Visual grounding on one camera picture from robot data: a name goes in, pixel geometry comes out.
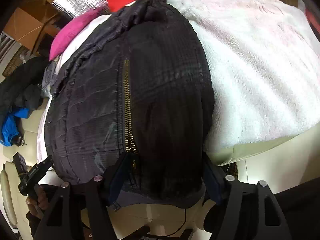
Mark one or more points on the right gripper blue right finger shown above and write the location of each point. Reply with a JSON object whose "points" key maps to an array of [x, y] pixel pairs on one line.
{"points": [[241, 210]]}

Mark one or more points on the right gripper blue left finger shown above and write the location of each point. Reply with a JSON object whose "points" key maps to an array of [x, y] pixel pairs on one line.
{"points": [[62, 219]]}

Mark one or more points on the black quilted puffer jacket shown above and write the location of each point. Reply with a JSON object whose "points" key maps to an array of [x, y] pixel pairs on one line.
{"points": [[134, 103]]}

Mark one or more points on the person's left hand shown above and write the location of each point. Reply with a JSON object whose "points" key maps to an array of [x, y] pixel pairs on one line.
{"points": [[39, 204]]}

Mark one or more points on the blue jacket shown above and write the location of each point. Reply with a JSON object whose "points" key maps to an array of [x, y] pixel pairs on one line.
{"points": [[10, 132]]}

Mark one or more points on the black coat pile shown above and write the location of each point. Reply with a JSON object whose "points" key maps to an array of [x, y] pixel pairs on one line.
{"points": [[22, 88]]}

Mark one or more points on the grey folded garment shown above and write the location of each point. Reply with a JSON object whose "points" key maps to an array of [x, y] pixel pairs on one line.
{"points": [[49, 79]]}

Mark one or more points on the magenta pillow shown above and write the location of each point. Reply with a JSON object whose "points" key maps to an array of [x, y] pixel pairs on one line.
{"points": [[70, 31]]}

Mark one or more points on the brown wooden column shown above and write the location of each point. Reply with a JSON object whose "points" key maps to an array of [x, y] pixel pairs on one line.
{"points": [[31, 21]]}

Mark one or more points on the white pink bed blanket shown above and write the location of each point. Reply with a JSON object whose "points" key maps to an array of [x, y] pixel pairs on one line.
{"points": [[264, 62]]}

